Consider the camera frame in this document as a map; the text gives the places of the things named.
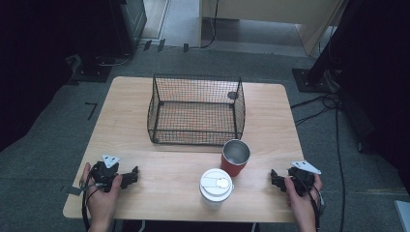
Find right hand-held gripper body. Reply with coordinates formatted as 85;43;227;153
287;159;323;197

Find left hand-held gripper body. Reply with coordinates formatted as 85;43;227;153
91;154;124;193

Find person's right hand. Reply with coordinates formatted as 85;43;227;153
283;173;324;224

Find person's left hand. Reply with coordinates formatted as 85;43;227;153
80;162;124;227

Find grey tape tag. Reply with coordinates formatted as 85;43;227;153
66;185;84;196

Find red cup with steel inside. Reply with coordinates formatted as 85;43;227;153
220;138;251;178

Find white box corner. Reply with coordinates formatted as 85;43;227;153
393;199;410;232

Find black equipment cabinet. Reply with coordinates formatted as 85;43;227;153
107;0;148;56

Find light wooden furniture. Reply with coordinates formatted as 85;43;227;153
198;0;351;56

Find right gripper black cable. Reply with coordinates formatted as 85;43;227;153
307;182;325;232

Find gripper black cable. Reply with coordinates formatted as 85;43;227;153
80;180;100;232
307;182;325;232

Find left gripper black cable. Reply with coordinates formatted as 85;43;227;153
80;180;100;232

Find black floor cable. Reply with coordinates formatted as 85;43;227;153
334;96;347;232
289;92;339;128

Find black wire mesh basket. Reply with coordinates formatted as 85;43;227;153
146;73;247;147

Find black stand base plate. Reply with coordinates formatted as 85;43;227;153
71;62;113;83
291;68;335;95

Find black hanging cable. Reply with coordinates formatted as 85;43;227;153
200;0;220;50

